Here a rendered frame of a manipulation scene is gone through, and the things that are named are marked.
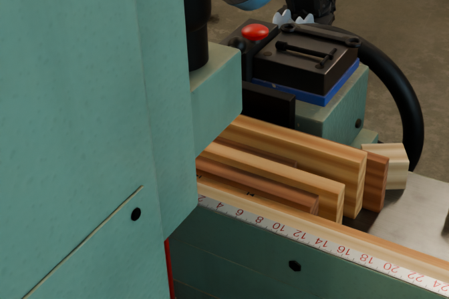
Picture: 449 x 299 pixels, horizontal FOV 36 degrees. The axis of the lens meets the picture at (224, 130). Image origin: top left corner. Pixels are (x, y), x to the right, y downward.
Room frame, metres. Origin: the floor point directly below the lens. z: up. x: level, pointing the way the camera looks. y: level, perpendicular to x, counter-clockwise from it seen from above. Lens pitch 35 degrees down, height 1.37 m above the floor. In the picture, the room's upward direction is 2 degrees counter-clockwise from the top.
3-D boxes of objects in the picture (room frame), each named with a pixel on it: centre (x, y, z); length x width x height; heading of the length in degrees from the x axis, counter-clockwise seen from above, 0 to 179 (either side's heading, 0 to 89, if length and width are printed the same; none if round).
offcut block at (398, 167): (0.57, -0.16, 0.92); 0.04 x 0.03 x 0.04; 89
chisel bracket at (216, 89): (0.52, 0.05, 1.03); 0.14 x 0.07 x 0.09; 148
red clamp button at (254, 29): (0.69, -0.04, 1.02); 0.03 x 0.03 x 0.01
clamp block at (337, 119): (0.69, -0.08, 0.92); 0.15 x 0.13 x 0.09; 58
